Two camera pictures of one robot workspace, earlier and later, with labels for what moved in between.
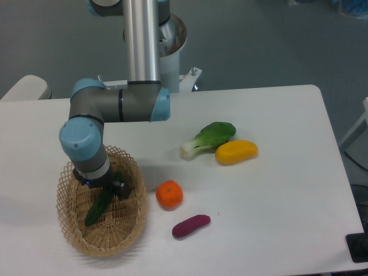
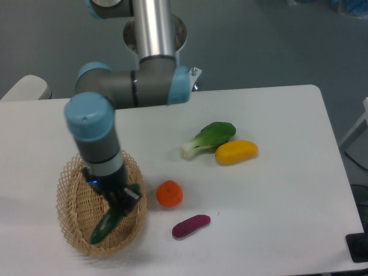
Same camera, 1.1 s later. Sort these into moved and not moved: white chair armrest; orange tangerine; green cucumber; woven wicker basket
Moved: green cucumber
Not moved: woven wicker basket; orange tangerine; white chair armrest
